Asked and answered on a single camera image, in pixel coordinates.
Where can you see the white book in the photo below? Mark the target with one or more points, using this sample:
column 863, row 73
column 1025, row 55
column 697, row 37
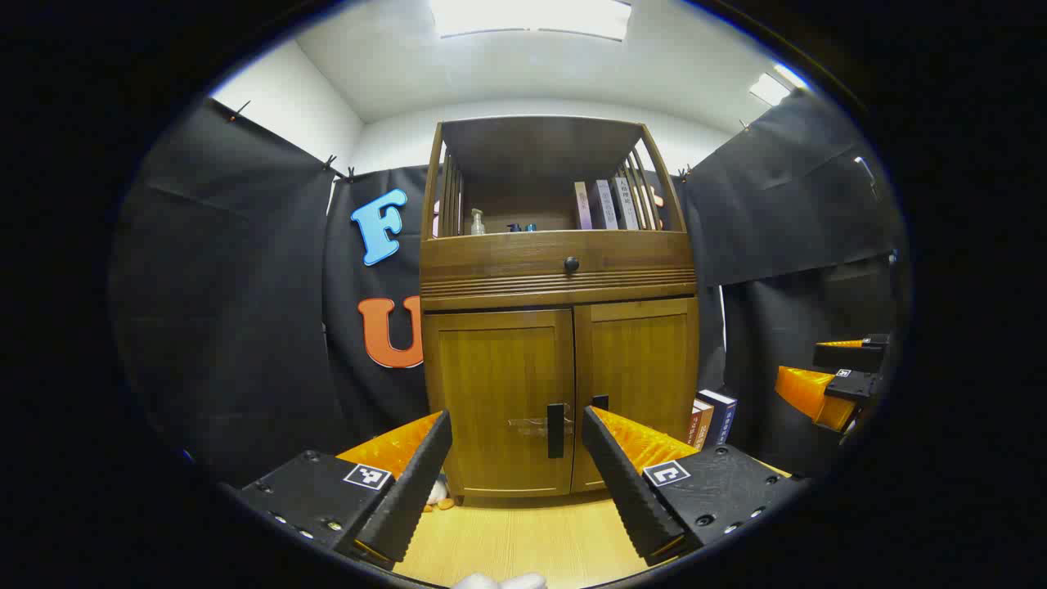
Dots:
column 605, row 204

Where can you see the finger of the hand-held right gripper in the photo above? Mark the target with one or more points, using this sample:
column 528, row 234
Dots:
column 818, row 397
column 851, row 357

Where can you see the penguin plush toy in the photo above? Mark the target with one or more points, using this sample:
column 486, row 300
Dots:
column 438, row 493

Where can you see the wooden double-door shoe cabinet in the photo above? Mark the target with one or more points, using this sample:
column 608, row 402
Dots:
column 532, row 147

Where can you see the wooden drawer with black knob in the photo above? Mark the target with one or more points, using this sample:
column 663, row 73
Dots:
column 491, row 258

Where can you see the clear pump soap bottle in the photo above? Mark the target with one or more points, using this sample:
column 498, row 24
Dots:
column 477, row 225

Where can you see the dark blue book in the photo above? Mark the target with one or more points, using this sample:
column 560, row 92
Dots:
column 721, row 417

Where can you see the wooden cabinet door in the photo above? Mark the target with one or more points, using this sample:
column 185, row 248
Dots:
column 638, row 360
column 491, row 393

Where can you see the grey book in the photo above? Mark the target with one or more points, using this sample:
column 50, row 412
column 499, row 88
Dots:
column 626, row 203

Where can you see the large ceiling light panel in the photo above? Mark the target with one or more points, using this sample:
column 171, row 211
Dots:
column 532, row 16

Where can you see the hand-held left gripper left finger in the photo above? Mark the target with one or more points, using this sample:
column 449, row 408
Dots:
column 413, row 491

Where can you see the orange book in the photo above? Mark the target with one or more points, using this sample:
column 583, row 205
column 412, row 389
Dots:
column 699, row 427

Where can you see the small ceiling light panel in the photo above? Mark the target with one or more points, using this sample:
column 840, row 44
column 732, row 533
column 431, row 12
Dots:
column 769, row 88

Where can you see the pink book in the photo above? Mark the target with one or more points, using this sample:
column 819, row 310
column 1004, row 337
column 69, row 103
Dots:
column 582, row 206

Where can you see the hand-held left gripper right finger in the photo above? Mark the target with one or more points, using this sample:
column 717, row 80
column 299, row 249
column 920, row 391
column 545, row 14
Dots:
column 626, row 491

